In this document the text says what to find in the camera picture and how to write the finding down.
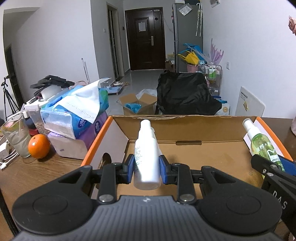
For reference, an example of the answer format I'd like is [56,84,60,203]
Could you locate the glass cup with straw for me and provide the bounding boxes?
[1,112,31,158]

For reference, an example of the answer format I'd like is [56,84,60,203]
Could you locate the black device stack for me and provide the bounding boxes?
[30,75,75,100]

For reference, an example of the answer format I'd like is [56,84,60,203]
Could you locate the open cardboard box on floor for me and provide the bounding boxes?
[118,93,157,115]

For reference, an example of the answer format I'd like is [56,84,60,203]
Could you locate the clear food container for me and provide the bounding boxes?
[25,99,50,136]

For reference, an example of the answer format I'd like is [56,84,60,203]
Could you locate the metal storage cart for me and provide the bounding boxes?
[198,64,223,96]

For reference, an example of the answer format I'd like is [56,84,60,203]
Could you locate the yellow bag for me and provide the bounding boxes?
[178,51,199,66]

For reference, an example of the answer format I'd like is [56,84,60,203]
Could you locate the dark brown entrance door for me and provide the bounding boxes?
[125,7,166,71]

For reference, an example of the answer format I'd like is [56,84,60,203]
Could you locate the orange cardboard box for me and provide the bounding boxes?
[81,114,295,201]

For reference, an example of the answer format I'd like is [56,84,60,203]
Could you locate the orange fruit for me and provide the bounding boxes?
[28,134,50,159]

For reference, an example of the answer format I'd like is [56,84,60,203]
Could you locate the black bag on chair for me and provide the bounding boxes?
[157,71,222,115]

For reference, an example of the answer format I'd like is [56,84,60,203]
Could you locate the white board against wall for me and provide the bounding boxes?
[235,86,265,117]

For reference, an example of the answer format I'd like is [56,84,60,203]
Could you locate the black camera tripod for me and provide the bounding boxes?
[1,75,20,120]

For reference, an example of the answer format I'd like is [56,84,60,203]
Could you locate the green spray bottle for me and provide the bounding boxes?
[242,118,285,172]

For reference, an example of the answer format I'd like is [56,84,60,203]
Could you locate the white spray bottle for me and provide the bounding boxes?
[133,120,161,190]

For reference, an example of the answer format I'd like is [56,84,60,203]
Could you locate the dried pink roses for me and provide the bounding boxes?
[288,16,296,35]

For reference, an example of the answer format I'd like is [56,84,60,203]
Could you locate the blue tissue pack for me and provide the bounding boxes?
[40,78,109,139]

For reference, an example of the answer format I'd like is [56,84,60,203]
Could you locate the grey refrigerator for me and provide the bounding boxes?
[172,3,203,72]

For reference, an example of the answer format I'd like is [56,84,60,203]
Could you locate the purple tissue pack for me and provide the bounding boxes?
[48,112,107,160]

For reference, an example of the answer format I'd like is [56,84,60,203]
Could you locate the blue pet feeder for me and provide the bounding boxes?
[106,81,124,95]

